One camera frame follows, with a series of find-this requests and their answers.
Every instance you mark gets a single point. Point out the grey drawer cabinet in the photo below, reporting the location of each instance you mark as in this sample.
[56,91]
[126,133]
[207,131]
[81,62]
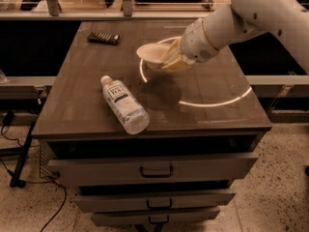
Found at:
[210,109]

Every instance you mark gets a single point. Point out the middle grey drawer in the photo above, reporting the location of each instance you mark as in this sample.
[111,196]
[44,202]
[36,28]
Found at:
[153,201]

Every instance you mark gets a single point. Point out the black stand leg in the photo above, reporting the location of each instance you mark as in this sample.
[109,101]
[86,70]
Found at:
[16,182]

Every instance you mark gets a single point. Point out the grey drawer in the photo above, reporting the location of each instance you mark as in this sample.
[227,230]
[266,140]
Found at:
[154,216]
[153,201]
[152,170]

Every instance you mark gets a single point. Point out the dark snack bar packet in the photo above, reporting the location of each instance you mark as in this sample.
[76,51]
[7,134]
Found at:
[103,38]

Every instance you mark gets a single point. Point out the metal window railing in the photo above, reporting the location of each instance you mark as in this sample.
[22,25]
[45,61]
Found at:
[105,9]

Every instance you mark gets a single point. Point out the top grey drawer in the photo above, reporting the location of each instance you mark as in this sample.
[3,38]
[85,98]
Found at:
[152,170]

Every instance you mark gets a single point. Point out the clear plastic water bottle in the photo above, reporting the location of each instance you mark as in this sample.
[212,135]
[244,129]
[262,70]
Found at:
[129,111]

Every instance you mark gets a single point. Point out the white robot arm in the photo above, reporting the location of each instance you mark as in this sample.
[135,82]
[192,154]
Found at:
[236,22]

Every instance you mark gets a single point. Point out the white paper bowl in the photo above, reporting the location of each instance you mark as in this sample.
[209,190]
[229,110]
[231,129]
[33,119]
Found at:
[151,54]

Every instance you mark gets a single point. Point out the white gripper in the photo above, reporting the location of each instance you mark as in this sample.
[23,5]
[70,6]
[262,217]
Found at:
[195,43]

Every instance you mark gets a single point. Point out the bottom grey drawer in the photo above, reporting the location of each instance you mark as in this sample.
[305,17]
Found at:
[154,216]

